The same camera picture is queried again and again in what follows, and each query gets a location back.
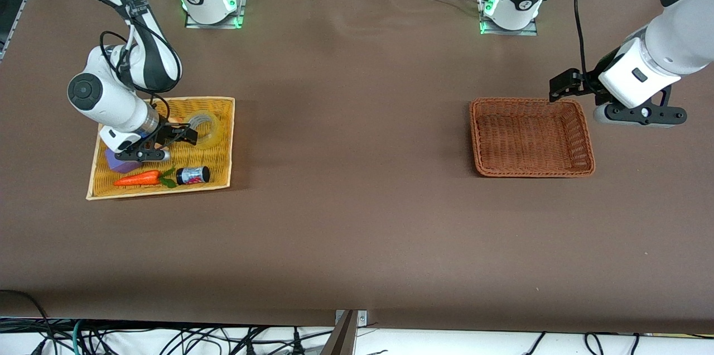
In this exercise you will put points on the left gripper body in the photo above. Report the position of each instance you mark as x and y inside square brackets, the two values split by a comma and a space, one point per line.
[592, 82]

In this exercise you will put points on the clear yellowish tape roll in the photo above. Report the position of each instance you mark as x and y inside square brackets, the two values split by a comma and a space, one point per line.
[215, 132]

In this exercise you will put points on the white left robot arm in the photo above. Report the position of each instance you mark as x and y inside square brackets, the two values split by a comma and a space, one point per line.
[680, 37]

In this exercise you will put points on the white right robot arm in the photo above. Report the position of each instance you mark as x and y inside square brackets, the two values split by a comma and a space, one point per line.
[120, 109]

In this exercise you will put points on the purple cube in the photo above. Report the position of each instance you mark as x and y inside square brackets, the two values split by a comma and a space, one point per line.
[120, 166]

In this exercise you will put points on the small black jar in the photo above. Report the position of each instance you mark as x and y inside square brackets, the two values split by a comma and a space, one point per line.
[192, 175]

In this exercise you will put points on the yellow wicker basket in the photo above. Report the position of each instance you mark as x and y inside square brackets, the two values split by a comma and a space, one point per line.
[212, 171]

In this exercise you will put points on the orange toy carrot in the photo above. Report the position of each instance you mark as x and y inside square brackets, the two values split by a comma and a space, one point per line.
[139, 178]

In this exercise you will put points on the brown wicker basket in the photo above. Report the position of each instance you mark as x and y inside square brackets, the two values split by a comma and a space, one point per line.
[530, 143]

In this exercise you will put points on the dark diagonal bar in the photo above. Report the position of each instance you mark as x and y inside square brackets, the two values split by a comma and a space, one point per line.
[340, 341]

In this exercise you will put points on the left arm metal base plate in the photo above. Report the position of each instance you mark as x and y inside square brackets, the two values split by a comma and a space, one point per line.
[530, 31]

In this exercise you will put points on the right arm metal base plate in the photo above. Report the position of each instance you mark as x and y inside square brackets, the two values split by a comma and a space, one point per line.
[195, 25]

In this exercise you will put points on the grey metal table bracket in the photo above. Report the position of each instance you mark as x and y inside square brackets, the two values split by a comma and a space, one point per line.
[361, 317]

